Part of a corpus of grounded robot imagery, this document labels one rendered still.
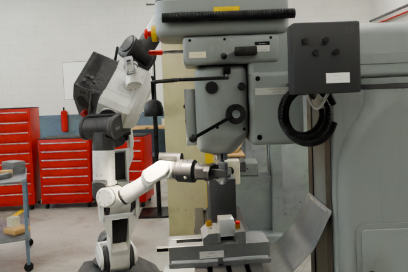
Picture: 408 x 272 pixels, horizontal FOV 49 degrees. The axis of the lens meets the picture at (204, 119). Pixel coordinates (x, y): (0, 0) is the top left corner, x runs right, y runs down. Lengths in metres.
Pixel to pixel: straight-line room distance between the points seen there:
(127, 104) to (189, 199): 1.70
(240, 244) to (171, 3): 0.86
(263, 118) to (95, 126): 0.69
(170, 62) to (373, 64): 2.00
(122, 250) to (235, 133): 1.09
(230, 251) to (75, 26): 9.88
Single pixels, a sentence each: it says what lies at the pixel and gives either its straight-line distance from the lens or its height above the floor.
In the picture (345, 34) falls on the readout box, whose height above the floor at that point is 1.69.
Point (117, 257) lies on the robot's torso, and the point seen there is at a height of 0.71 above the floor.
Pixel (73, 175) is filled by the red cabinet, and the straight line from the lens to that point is 6.59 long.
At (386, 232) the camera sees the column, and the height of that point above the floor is 1.04.
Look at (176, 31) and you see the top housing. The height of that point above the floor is 1.75.
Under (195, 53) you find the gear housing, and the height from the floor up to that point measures 1.67.
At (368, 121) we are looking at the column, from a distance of 1.60.
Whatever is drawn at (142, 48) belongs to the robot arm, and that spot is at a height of 1.75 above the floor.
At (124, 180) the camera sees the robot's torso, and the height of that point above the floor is 1.11.
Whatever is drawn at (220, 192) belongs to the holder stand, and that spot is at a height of 1.08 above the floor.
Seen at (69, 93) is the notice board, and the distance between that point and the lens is 11.08.
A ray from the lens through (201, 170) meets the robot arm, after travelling 1.68.
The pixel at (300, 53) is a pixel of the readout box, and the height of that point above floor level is 1.64.
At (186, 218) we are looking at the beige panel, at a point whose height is 0.59.
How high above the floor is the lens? 1.52
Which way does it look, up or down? 3 degrees down
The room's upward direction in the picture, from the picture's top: 2 degrees counter-clockwise
